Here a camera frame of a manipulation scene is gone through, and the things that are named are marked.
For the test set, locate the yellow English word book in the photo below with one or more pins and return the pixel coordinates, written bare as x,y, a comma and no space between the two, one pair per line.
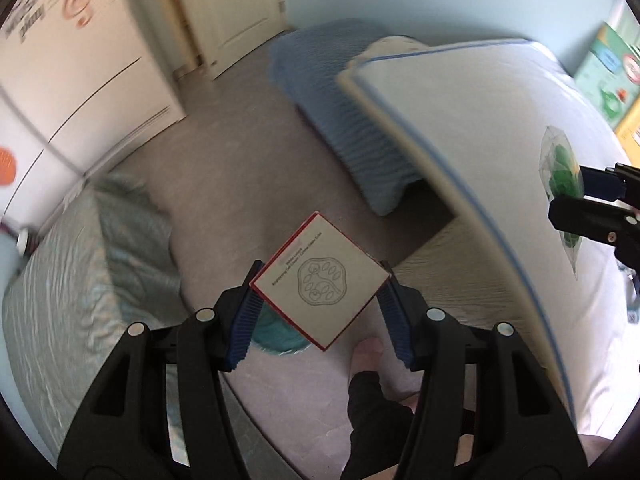
628,133

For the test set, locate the black gloved right hand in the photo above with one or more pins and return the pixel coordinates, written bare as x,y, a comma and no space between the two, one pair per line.
380,428

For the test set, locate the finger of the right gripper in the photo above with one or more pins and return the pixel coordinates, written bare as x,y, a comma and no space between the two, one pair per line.
597,221
601,184

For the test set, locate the white wardrobe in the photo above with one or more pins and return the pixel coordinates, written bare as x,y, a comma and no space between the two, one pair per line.
82,86

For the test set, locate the pink slipper foot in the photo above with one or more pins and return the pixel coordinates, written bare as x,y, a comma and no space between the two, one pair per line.
366,357

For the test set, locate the blue textured blanket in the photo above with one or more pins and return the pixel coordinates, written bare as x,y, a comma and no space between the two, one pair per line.
304,65

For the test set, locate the green elephant book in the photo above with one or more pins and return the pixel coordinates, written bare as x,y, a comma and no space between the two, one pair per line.
609,75

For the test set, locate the green item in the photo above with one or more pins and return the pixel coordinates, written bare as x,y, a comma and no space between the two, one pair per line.
558,167

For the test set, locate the teal trash bin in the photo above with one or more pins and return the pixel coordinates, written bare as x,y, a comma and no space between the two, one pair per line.
273,335

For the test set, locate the cat face pillow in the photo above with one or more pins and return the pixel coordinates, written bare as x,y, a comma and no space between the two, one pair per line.
389,45

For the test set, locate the teal satin bedspread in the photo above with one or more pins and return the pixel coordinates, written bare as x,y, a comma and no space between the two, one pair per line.
103,265

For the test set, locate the cream door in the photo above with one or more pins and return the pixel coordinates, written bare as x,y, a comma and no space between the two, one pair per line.
227,30

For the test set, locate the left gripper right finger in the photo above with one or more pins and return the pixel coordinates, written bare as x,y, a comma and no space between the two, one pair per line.
487,409

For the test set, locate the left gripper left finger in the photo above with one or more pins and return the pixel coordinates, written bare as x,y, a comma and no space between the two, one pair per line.
120,430

